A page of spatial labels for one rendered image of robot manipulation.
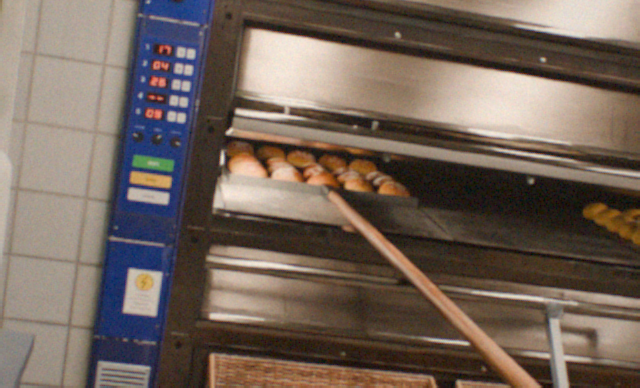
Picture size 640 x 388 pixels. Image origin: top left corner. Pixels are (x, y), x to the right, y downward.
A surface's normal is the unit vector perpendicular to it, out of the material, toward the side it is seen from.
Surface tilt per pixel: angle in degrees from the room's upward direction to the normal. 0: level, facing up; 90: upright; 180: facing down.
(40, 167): 90
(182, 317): 90
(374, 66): 70
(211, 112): 90
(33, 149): 90
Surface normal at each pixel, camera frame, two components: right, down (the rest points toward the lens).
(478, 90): 0.19, -0.18
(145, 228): 0.14, 0.17
